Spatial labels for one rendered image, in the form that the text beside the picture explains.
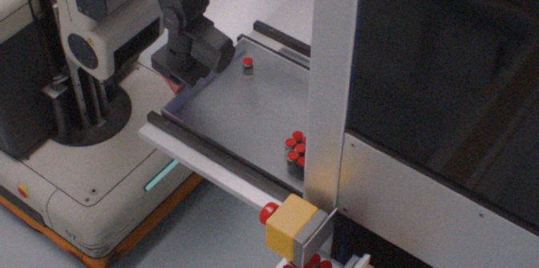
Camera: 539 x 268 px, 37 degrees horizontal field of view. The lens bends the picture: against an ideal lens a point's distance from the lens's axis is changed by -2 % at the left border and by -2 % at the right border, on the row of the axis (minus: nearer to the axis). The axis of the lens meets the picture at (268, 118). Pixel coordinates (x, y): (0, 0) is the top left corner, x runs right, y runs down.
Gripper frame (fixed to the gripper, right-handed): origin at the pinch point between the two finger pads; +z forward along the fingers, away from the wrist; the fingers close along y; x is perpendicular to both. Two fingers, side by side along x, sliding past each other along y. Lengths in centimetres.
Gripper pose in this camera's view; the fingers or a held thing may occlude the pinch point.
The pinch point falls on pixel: (178, 91)
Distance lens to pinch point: 162.0
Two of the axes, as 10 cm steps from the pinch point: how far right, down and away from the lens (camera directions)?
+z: -1.4, 5.9, 7.9
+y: 7.9, 5.5, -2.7
